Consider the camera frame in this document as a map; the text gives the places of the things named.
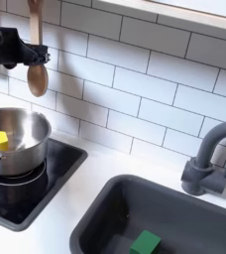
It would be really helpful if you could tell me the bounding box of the wooden spoon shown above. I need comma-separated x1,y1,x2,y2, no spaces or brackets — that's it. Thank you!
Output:
26,0,50,98

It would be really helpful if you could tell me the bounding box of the steel pot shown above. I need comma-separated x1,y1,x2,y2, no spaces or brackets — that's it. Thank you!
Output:
0,107,53,177

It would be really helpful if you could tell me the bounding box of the green cube block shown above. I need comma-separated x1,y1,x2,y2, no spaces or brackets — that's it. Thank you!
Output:
129,229,162,254

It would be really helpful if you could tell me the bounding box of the black stove top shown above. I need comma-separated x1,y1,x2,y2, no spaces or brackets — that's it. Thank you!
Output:
0,138,89,232

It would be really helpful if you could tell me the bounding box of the white wooden shelf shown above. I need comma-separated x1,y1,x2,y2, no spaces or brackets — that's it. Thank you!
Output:
99,0,226,33

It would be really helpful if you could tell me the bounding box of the dark grey sink basin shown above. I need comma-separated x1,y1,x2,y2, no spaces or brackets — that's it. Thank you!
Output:
68,174,226,254

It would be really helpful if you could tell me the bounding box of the dark grey tap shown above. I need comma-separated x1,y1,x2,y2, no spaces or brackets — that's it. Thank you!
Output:
180,119,226,196

